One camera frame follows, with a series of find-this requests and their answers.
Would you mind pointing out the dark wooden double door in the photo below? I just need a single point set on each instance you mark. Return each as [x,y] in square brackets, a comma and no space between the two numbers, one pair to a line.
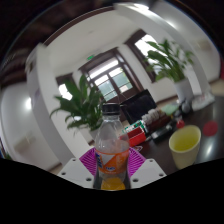
[111,80]

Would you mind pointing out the brown tray of white cups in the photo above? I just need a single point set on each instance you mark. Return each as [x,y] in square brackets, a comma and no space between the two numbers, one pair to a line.
[156,120]

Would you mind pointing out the flat round red coaster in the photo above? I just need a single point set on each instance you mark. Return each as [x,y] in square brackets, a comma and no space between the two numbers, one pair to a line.
[210,128]

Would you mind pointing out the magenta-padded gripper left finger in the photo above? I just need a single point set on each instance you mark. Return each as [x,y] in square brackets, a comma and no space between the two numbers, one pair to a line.
[76,171]

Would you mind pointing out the small red cap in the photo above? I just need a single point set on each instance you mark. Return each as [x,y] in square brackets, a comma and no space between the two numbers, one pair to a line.
[180,124]

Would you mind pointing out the green box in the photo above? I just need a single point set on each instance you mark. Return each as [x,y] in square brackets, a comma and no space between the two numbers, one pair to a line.
[135,126]

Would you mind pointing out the potted plant in white pot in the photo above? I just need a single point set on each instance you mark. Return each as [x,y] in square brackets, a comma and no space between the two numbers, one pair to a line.
[83,106]
[170,60]

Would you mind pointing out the printed paper leaflet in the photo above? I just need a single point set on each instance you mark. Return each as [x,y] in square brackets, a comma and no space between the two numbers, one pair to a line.
[204,101]

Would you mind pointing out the black chair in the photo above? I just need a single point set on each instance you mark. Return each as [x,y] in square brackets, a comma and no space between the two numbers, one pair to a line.
[138,106]

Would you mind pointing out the green cloth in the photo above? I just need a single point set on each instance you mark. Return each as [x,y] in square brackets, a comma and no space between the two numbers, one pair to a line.
[170,109]

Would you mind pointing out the pale yellow cup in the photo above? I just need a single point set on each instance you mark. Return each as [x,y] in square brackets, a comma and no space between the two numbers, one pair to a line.
[186,153]

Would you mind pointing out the clear orange-label drink bottle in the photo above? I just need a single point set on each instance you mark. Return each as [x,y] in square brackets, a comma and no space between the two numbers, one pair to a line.
[111,156]

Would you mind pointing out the glowing wall light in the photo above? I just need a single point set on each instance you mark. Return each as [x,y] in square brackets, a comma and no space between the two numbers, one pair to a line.
[27,103]

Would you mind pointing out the green exit sign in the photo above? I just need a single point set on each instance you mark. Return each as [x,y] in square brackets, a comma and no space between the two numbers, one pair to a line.
[90,57]

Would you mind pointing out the white wall unit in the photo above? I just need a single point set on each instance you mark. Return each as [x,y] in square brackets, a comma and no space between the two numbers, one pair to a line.
[24,143]

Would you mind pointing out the dark-framed window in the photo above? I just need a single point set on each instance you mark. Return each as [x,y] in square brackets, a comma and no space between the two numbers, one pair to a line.
[65,91]
[143,43]

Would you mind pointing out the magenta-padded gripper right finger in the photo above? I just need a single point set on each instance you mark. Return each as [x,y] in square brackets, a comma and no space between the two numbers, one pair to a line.
[146,172]

